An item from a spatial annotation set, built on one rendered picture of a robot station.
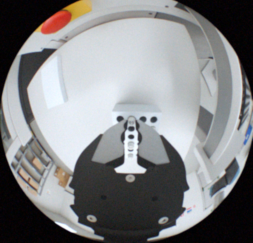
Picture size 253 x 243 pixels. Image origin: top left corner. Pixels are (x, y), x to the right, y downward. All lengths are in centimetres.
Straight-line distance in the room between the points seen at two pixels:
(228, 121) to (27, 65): 83
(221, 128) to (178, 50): 17
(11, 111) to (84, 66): 47
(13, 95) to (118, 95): 55
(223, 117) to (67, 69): 31
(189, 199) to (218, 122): 333
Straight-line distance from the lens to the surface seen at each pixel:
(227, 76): 15
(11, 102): 55
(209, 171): 20
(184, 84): 20
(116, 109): 15
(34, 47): 26
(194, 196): 353
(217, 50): 17
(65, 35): 28
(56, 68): 23
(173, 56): 19
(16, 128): 53
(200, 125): 72
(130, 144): 17
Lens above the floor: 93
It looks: 62 degrees down
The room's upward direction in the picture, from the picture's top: 174 degrees counter-clockwise
